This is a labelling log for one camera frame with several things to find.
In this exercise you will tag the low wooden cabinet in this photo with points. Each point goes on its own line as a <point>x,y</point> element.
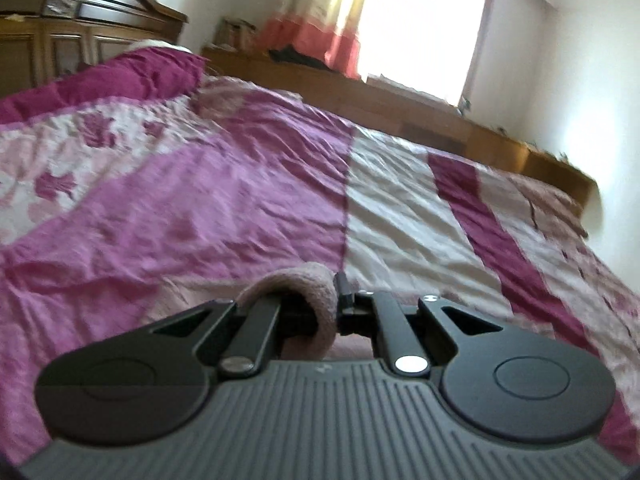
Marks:
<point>350,100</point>

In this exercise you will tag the pink and cream curtain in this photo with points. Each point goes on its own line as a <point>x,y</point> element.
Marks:
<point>320,10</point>

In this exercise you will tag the white pillow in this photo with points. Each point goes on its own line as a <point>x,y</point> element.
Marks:
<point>160,45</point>

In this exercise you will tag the dark cloth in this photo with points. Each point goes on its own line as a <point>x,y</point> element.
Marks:
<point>295,55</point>

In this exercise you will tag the pink knitted cardigan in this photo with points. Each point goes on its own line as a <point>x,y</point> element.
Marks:
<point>300,277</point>

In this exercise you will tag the pink floral bedspread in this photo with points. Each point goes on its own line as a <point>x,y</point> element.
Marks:
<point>225,200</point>

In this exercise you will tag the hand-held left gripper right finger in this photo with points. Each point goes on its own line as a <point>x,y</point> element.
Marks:
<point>345,305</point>

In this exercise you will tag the bright window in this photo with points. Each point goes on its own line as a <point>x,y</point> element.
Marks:
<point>425,35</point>

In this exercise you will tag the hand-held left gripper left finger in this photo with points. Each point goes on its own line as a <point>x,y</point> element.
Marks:
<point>262,315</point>

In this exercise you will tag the dark wooden headboard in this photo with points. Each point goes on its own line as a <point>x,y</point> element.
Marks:
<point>75,25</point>

